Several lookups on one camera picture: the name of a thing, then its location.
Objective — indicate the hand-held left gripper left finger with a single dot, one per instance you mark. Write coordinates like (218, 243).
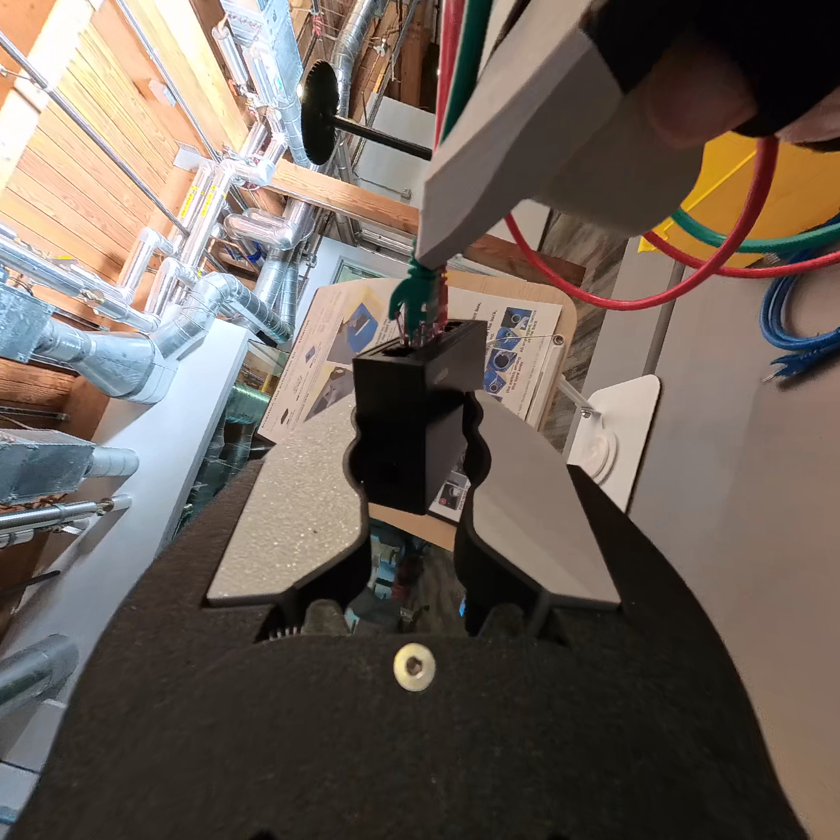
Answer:
(289, 518)

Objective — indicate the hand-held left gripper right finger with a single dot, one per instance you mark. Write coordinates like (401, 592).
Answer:
(538, 525)

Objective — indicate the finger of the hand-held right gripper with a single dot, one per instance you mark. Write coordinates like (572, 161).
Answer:
(512, 131)

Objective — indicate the black network switch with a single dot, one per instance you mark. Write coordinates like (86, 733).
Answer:
(400, 426)

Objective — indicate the person's right hand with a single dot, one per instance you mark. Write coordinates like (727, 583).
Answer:
(702, 98)

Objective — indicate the wooden board with instruction sheet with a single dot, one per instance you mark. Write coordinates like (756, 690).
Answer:
(518, 394)

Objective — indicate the white sign stand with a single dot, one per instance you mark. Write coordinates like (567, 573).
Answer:
(623, 413)

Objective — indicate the yellow plastic bin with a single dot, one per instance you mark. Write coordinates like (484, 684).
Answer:
(807, 190)

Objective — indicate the grey metal pipe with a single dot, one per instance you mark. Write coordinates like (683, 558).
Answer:
(59, 515)

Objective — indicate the shiny insulated pipe cluster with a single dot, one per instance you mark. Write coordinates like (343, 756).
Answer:
(197, 216)

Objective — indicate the silver spiral duct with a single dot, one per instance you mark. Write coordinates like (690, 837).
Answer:
(33, 669)
(358, 39)

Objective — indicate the brown wooden rail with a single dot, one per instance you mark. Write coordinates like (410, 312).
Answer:
(341, 193)

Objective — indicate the black round pedestal base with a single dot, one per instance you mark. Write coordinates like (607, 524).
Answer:
(318, 111)

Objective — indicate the silver elbow duct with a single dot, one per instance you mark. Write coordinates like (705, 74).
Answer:
(131, 367)

